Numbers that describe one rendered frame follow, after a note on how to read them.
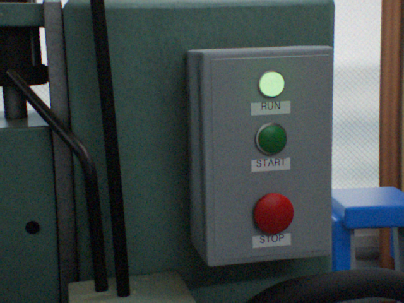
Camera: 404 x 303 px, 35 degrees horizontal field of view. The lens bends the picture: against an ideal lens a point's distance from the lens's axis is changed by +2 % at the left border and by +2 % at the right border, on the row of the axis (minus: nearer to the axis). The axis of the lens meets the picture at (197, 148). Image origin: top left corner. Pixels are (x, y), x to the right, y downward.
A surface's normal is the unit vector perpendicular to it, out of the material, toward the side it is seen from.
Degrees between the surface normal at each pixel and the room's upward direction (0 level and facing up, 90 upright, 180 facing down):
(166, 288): 0
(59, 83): 90
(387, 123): 87
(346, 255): 90
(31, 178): 90
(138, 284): 0
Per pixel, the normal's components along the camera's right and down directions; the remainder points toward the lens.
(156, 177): 0.23, 0.16
